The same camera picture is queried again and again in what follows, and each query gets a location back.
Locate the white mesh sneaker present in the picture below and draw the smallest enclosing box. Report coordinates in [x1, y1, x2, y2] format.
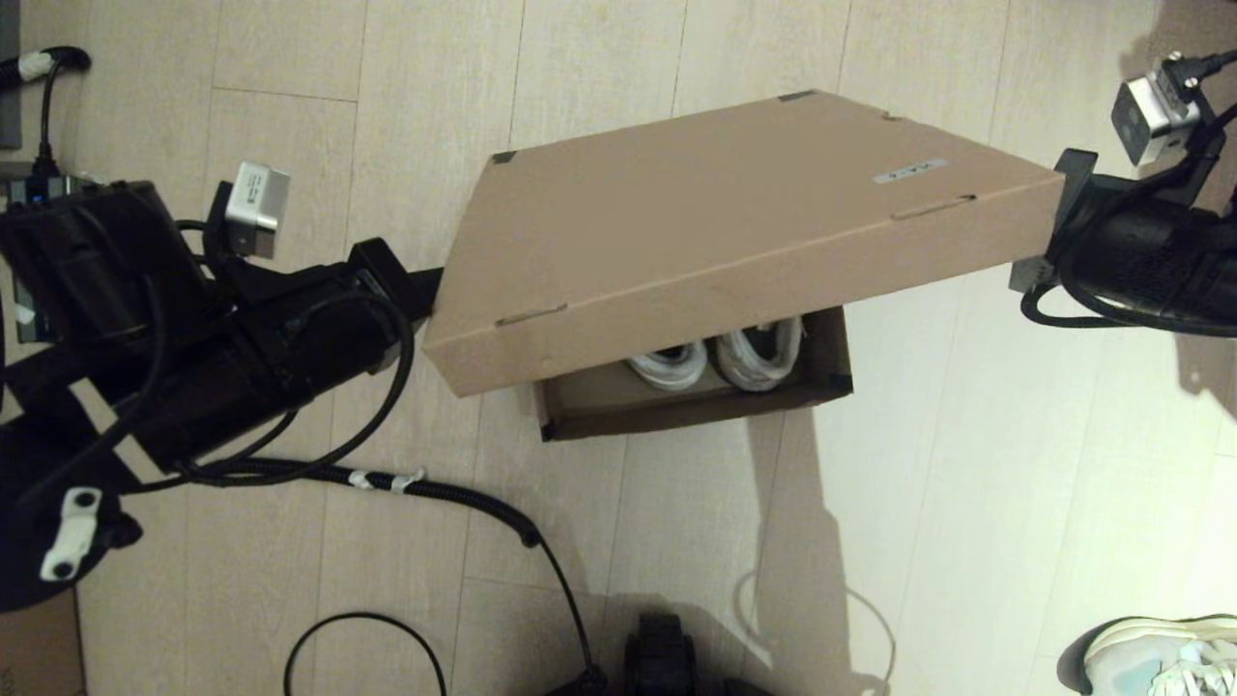
[713, 317, 805, 392]
[626, 340, 709, 392]

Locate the brown cardboard shoe box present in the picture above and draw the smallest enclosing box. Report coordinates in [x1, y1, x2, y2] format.
[422, 90, 1067, 443]

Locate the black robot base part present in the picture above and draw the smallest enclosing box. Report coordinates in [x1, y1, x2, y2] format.
[623, 613, 697, 696]

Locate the grey power supply unit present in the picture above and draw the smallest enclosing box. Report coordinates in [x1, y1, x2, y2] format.
[3, 172, 105, 209]

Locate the dark grey panel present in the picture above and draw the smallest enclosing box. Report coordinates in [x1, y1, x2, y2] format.
[0, 0, 22, 151]

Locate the white teal worn sneaker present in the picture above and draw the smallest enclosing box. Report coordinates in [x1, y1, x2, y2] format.
[1058, 615, 1237, 696]

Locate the plain brown cardboard carton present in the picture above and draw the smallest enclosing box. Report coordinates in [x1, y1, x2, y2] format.
[0, 590, 86, 696]

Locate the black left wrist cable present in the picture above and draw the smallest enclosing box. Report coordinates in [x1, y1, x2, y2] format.
[116, 290, 417, 489]

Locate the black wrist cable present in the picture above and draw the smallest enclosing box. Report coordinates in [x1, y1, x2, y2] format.
[116, 290, 417, 489]
[1020, 48, 1237, 334]

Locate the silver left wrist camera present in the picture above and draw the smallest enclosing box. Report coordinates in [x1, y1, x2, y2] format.
[225, 161, 291, 260]

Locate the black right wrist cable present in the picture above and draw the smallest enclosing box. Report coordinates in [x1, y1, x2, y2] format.
[1020, 48, 1237, 334]

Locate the black corrugated taped cable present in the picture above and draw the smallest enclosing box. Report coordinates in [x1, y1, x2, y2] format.
[188, 459, 608, 695]

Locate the thin black cable loop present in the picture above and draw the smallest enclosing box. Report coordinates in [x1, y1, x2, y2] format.
[284, 613, 449, 696]

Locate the black taped power cord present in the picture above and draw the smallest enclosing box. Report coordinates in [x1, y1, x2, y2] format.
[0, 46, 93, 180]

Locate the white arm cable clip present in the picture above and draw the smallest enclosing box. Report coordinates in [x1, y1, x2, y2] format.
[39, 486, 102, 581]

